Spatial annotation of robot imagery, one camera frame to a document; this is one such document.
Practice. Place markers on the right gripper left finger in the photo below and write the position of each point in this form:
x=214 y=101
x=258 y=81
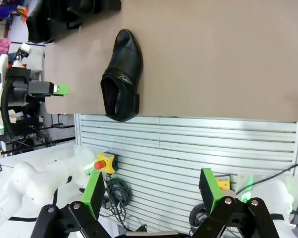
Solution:
x=92 y=193

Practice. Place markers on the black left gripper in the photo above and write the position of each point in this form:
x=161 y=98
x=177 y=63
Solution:
x=18 y=96

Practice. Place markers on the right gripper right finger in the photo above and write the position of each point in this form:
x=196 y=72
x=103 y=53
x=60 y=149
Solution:
x=211 y=191

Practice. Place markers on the black leather buckle shoe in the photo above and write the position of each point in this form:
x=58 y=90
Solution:
x=38 y=17
x=126 y=59

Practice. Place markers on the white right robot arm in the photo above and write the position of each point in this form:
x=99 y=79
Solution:
x=270 y=196

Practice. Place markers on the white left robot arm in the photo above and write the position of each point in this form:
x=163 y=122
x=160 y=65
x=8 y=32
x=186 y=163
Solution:
x=27 y=178

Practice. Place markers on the black acrylic shoe stand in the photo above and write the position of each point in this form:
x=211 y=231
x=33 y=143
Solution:
x=37 y=36
x=115 y=7

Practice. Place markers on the yellow emergency stop red button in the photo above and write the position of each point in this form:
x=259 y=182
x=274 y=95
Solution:
x=108 y=162

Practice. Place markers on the yellow switch box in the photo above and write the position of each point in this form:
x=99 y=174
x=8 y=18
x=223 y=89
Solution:
x=224 y=183

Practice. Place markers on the small white camera box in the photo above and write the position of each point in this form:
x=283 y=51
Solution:
x=23 y=53

